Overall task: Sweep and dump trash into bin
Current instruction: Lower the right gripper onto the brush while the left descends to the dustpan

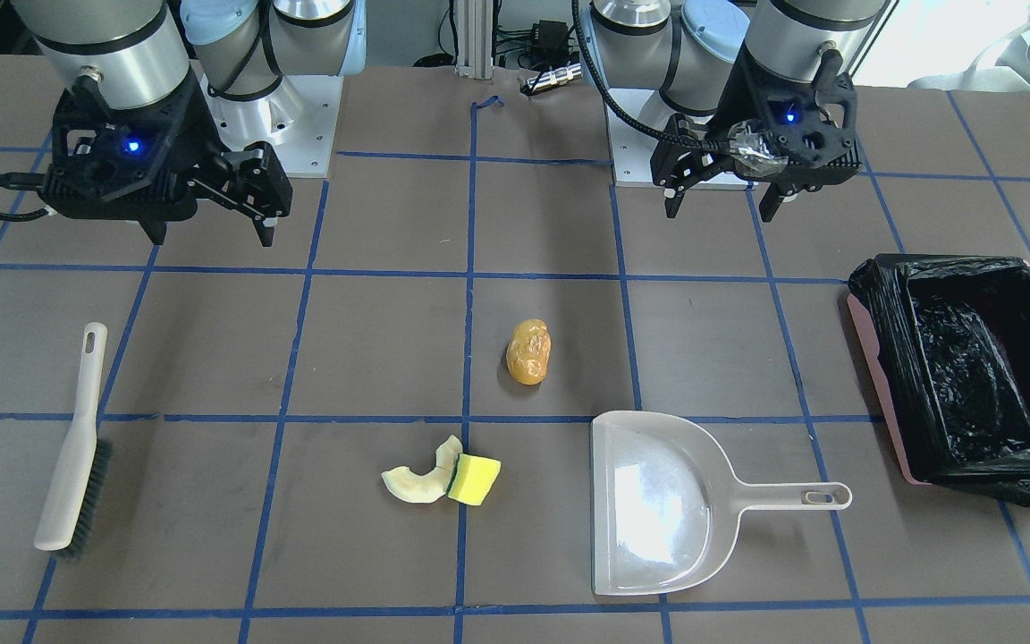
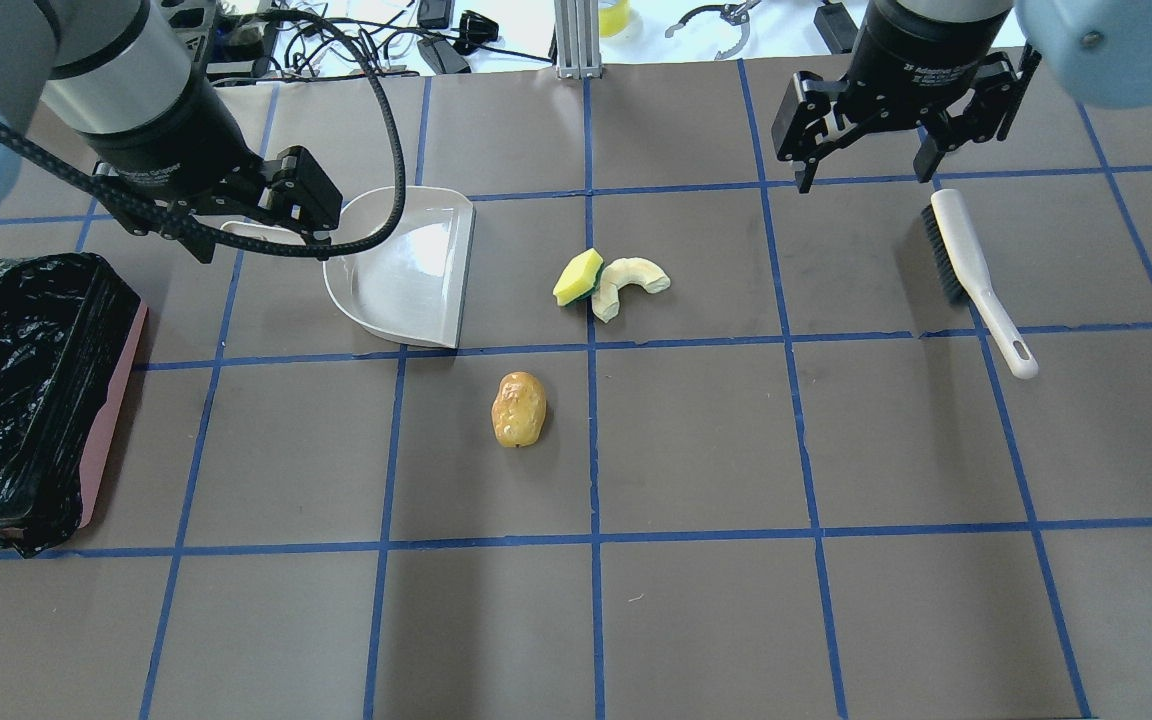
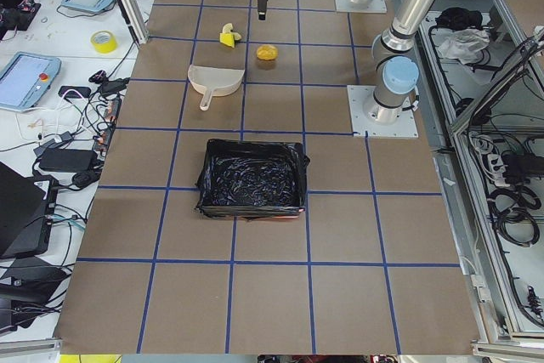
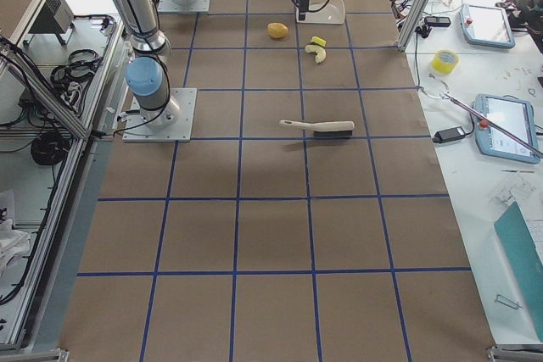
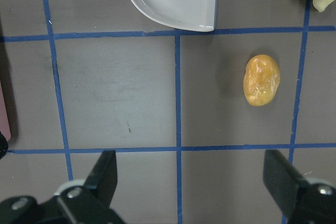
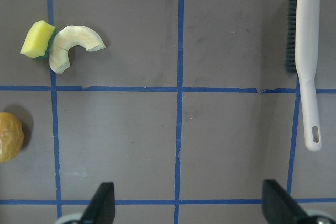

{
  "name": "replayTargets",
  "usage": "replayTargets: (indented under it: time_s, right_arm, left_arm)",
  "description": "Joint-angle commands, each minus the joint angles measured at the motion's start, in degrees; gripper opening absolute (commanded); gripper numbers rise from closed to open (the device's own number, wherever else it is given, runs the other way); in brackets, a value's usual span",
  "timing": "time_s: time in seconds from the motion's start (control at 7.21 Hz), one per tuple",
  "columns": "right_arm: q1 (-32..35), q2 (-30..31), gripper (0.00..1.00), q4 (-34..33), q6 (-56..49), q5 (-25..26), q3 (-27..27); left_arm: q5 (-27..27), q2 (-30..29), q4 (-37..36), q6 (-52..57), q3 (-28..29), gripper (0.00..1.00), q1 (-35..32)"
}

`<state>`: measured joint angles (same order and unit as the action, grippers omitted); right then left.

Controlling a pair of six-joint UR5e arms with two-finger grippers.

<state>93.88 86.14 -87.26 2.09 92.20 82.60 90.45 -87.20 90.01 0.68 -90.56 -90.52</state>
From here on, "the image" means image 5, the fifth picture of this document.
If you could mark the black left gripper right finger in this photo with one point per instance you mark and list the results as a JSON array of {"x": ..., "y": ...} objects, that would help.
[{"x": 300, "y": 199}]

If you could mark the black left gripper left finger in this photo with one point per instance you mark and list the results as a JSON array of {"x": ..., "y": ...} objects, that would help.
[{"x": 87, "y": 201}]

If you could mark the pink bin with black liner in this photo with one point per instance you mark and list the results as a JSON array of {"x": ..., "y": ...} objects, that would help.
[{"x": 5, "y": 129}]

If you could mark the crumpled orange trash ball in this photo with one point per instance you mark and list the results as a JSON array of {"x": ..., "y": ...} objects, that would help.
[{"x": 261, "y": 80}]

